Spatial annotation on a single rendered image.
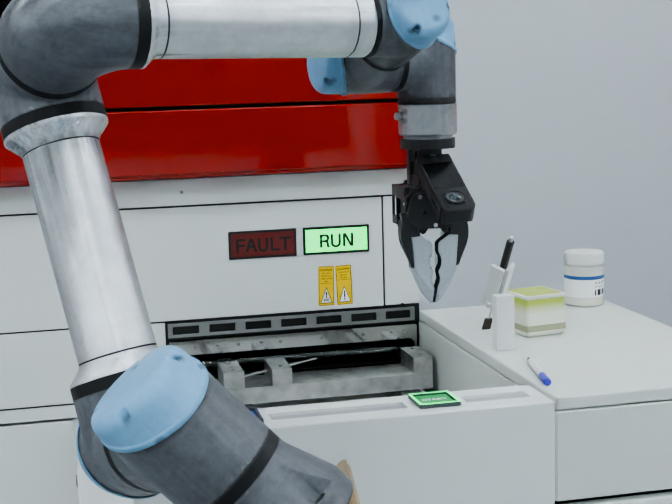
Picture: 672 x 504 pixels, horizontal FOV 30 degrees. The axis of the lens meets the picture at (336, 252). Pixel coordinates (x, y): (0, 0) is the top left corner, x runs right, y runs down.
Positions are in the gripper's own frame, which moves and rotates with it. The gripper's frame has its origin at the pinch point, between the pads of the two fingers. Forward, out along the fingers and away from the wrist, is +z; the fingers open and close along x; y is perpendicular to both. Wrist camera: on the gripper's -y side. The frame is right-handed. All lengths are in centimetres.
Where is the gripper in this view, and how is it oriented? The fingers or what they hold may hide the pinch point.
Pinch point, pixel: (434, 293)
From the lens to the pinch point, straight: 162.7
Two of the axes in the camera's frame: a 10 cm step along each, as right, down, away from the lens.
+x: -9.7, 0.6, -2.2
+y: -2.3, -1.4, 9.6
